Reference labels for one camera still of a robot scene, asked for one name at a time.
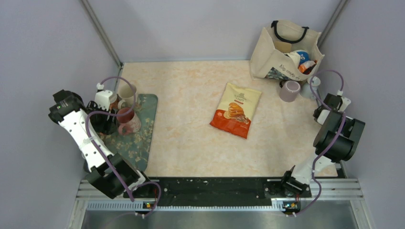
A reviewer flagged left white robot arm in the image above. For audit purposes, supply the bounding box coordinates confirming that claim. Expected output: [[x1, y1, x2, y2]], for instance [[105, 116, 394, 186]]
[[48, 90, 153, 199]]

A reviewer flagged large pink mug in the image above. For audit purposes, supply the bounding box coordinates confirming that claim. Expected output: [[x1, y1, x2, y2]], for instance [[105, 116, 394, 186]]
[[117, 107, 141, 135]]

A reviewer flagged blue white package in bag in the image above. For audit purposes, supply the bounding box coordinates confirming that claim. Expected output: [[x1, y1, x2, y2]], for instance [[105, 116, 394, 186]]
[[292, 50, 311, 65]]

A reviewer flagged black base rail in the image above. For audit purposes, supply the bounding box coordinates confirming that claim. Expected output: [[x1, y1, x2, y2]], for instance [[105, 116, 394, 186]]
[[133, 177, 312, 207]]

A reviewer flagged teal floral placemat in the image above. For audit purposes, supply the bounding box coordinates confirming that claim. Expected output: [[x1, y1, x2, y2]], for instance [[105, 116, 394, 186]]
[[99, 94, 158, 171]]

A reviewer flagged metal corner frame rail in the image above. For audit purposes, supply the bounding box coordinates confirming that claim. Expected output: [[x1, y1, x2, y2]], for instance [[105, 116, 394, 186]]
[[80, 0, 123, 69]]

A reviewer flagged orange chips bag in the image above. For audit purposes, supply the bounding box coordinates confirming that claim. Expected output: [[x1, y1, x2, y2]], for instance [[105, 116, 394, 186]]
[[210, 83, 262, 139]]

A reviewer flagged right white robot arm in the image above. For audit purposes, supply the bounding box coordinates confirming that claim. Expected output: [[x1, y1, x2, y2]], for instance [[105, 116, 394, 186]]
[[280, 94, 366, 197]]

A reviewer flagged light blue white mug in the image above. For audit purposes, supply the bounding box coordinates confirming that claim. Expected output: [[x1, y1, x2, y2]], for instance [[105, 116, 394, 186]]
[[300, 76, 321, 100]]

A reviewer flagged lilac mug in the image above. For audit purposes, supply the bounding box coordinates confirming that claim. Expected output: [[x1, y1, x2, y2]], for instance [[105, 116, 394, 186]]
[[279, 80, 301, 103]]

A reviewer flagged cream white mug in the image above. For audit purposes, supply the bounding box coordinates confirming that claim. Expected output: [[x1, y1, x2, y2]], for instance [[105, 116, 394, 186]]
[[117, 84, 138, 109]]

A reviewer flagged beige canvas tote bag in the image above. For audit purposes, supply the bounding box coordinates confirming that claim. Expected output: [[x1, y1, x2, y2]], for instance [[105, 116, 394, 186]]
[[250, 20, 324, 81]]

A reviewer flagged orange snack packet in bag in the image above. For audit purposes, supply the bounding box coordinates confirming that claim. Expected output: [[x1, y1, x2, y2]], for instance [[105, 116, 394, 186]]
[[298, 60, 317, 75]]

